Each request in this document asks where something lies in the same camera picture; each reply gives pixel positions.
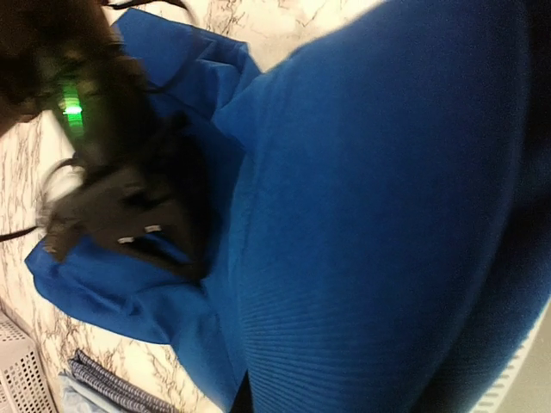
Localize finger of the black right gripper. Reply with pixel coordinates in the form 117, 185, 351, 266
43, 113, 212, 282

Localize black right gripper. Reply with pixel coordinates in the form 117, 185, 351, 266
1, 1, 160, 170

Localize blue pleated skirt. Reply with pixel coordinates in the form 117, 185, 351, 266
26, 1, 550, 412

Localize white plastic laundry basket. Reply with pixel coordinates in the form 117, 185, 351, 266
0, 312, 57, 413

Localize folded blue checkered shirt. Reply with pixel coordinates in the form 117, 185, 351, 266
68, 349, 178, 412

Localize folded light blue t-shirt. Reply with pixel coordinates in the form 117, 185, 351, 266
58, 373, 120, 413

